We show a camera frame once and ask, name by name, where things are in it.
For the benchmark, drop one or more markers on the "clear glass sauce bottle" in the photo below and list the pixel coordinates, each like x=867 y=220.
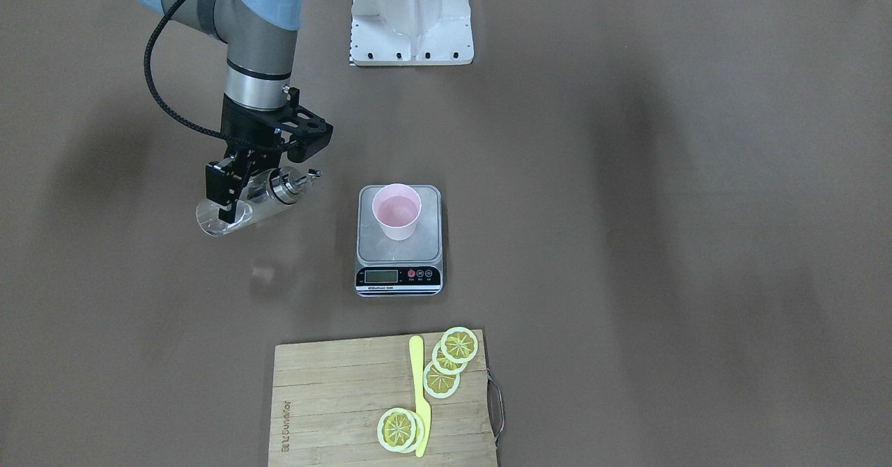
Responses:
x=266 y=194

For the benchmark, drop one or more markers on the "pink plastic cup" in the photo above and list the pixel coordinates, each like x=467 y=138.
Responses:
x=397 y=208

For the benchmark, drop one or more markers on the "lemon slice near handle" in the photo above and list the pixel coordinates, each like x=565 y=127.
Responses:
x=400 y=430

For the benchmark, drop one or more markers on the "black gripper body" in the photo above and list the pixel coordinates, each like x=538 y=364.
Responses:
x=239 y=127

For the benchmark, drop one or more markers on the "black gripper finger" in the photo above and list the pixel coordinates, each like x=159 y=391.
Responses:
x=224 y=182

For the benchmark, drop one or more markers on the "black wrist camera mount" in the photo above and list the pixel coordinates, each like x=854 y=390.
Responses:
x=307 y=132

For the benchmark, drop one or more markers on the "white pedestal column base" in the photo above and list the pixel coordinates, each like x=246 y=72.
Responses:
x=411 y=33

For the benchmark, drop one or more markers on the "wooden cutting board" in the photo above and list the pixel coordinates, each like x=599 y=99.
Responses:
x=328 y=396

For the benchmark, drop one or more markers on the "yellow plastic knife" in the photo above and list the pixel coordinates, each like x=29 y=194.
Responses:
x=422 y=407

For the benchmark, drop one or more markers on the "lemon slice on board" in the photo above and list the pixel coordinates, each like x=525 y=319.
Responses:
x=459 y=344

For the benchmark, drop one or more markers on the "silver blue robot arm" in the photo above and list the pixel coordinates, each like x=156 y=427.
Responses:
x=260 y=38

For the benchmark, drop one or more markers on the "silver digital kitchen scale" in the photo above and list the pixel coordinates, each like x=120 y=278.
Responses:
x=409 y=267

